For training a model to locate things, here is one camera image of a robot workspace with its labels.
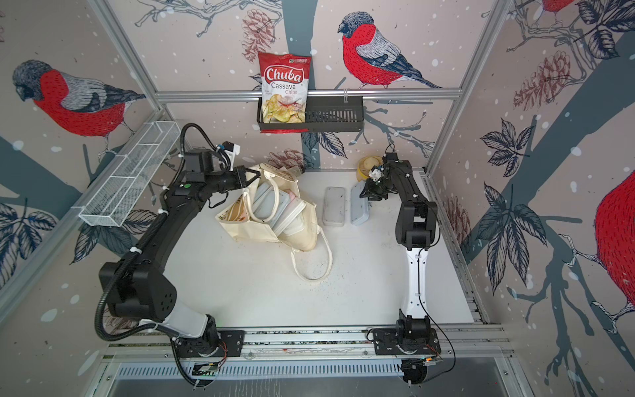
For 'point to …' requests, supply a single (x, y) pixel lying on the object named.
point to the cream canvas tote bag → (299, 235)
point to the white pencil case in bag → (287, 208)
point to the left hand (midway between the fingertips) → (262, 168)
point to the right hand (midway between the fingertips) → (362, 194)
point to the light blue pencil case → (359, 206)
